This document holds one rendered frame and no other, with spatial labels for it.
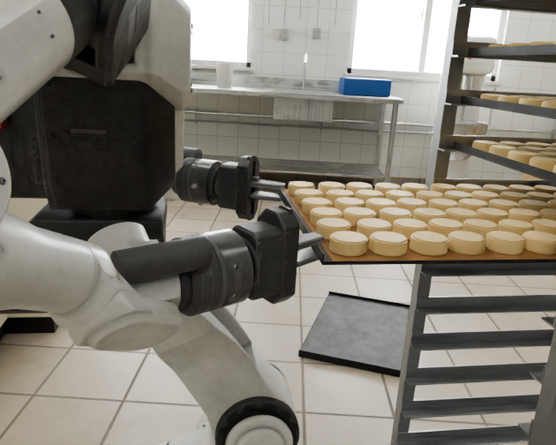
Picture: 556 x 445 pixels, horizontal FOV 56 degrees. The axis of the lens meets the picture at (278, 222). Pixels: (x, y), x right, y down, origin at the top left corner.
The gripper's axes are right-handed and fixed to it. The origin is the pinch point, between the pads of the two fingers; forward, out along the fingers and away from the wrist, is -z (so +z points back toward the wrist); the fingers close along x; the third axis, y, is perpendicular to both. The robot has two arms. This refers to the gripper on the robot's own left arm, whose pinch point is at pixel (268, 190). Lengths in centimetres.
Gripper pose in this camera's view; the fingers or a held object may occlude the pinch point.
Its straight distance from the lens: 98.7
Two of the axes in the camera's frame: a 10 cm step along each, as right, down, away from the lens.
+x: 0.5, -9.6, -2.9
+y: 3.6, -2.5, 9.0
